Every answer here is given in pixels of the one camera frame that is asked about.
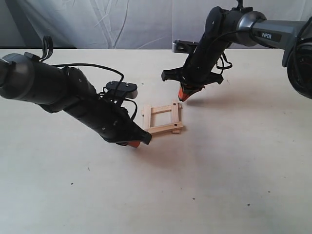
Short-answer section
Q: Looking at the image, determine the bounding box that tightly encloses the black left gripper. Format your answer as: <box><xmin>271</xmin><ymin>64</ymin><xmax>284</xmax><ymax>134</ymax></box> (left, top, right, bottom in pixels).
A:
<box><xmin>97</xmin><ymin>102</ymin><xmax>152</xmax><ymax>148</ymax></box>

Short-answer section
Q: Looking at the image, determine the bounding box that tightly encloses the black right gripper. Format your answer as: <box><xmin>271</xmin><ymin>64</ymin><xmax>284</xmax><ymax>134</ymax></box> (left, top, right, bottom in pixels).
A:
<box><xmin>161</xmin><ymin>67</ymin><xmax>223</xmax><ymax>101</ymax></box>

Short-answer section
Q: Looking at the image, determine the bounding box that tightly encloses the light wooden slat with screw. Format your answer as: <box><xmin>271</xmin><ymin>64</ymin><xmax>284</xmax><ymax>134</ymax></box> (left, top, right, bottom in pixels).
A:
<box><xmin>171</xmin><ymin>100</ymin><xmax>180</xmax><ymax>134</ymax></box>

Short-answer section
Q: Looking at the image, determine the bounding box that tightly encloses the wooden stick with holes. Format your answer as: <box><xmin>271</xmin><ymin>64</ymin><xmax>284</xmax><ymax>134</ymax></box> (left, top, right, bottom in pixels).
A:
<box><xmin>147</xmin><ymin>122</ymin><xmax>184</xmax><ymax>135</ymax></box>

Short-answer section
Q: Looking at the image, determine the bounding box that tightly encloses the plain wooden stick top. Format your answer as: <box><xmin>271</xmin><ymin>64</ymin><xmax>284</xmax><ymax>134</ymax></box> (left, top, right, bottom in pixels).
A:
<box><xmin>141</xmin><ymin>103</ymin><xmax>183</xmax><ymax>116</ymax></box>

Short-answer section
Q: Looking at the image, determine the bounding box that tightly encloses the plain wooden stick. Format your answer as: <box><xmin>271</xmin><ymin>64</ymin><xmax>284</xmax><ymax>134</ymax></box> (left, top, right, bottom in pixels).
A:
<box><xmin>141</xmin><ymin>103</ymin><xmax>183</xmax><ymax>116</ymax></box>
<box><xmin>143</xmin><ymin>104</ymin><xmax>152</xmax><ymax>131</ymax></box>

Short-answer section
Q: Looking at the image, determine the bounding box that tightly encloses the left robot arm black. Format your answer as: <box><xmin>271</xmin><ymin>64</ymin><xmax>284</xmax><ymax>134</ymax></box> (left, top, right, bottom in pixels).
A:
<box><xmin>0</xmin><ymin>52</ymin><xmax>152</xmax><ymax>147</ymax></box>

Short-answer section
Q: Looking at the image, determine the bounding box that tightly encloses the right robot arm Piper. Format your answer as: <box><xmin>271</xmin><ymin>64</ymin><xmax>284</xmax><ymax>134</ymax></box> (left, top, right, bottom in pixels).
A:
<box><xmin>161</xmin><ymin>1</ymin><xmax>312</xmax><ymax>101</ymax></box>

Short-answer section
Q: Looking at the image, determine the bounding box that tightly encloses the white backdrop cloth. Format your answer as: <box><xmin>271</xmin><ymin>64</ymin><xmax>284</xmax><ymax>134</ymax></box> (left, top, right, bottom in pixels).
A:
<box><xmin>0</xmin><ymin>0</ymin><xmax>312</xmax><ymax>49</ymax></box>

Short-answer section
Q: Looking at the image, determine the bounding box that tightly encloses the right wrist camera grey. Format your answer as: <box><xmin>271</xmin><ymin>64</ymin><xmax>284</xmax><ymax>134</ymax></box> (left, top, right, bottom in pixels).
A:
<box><xmin>172</xmin><ymin>40</ymin><xmax>198</xmax><ymax>54</ymax></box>

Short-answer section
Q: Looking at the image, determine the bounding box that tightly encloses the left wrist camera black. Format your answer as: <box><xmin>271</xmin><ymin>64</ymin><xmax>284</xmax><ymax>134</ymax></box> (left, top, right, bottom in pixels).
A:
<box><xmin>103</xmin><ymin>81</ymin><xmax>138</xmax><ymax>99</ymax></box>

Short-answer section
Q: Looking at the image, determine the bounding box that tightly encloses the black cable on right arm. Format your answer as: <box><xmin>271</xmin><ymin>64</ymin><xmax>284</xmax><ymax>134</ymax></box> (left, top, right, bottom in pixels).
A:
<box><xmin>190</xmin><ymin>0</ymin><xmax>312</xmax><ymax>76</ymax></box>

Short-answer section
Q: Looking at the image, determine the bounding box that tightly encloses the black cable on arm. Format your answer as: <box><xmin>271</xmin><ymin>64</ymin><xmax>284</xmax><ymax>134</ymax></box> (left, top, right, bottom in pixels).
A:
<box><xmin>190</xmin><ymin>0</ymin><xmax>312</xmax><ymax>76</ymax></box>
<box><xmin>39</xmin><ymin>35</ymin><xmax>138</xmax><ymax>122</ymax></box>

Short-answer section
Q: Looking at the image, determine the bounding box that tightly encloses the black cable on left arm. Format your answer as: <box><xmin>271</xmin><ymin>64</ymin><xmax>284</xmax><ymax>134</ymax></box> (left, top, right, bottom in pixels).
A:
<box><xmin>39</xmin><ymin>35</ymin><xmax>138</xmax><ymax>122</ymax></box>

